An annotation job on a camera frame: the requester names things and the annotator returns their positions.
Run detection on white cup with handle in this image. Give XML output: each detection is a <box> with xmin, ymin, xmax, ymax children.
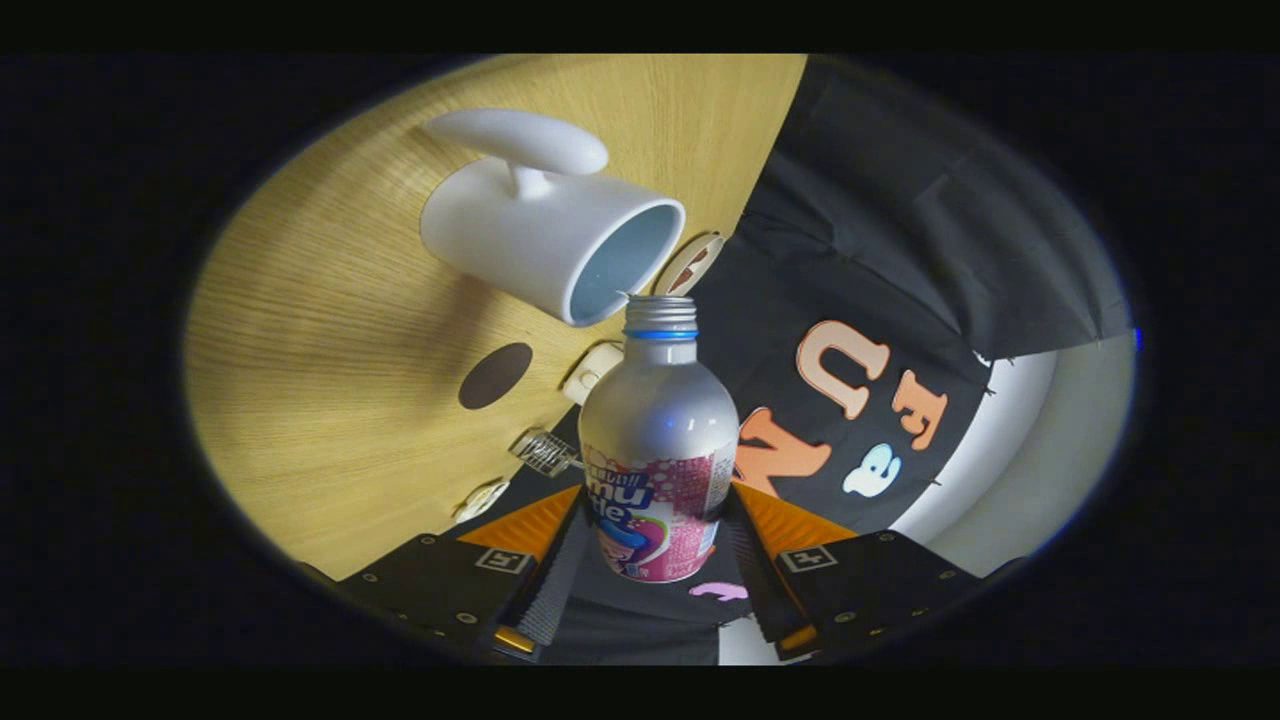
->
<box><xmin>420</xmin><ymin>108</ymin><xmax>687</xmax><ymax>328</ymax></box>

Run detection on white divided food tray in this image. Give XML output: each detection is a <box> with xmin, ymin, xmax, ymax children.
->
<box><xmin>455</xmin><ymin>478</ymin><xmax>511</xmax><ymax>524</ymax></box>

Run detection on wooden table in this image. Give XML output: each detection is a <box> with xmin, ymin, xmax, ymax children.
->
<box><xmin>185</xmin><ymin>55</ymin><xmax>807</xmax><ymax>581</ymax></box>

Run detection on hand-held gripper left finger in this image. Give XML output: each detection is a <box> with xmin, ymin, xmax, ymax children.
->
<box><xmin>335</xmin><ymin>486</ymin><xmax>589</xmax><ymax>663</ymax></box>

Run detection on black backdrop cloth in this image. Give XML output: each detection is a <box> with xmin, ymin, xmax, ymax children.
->
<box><xmin>480</xmin><ymin>60</ymin><xmax>1133</xmax><ymax>666</ymax></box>

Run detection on white toaster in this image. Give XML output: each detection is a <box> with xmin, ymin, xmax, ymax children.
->
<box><xmin>562</xmin><ymin>341</ymin><xmax>626</xmax><ymax>406</ymax></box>

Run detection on round brown coaster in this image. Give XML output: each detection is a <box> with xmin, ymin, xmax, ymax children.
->
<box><xmin>458</xmin><ymin>342</ymin><xmax>534</xmax><ymax>411</ymax></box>

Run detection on silver juice bottle red label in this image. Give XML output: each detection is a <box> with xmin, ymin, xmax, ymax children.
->
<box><xmin>579</xmin><ymin>296</ymin><xmax>741</xmax><ymax>584</ymax></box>

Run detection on metal wire holder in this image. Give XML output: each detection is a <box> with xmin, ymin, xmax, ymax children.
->
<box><xmin>510</xmin><ymin>428</ymin><xmax>583</xmax><ymax>478</ymax></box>

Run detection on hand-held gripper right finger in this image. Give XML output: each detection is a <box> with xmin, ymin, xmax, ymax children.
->
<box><xmin>722</xmin><ymin>484</ymin><xmax>986</xmax><ymax>659</ymax></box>

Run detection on small white plate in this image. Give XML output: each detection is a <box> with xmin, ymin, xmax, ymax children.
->
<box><xmin>655</xmin><ymin>232</ymin><xmax>726</xmax><ymax>298</ymax></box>

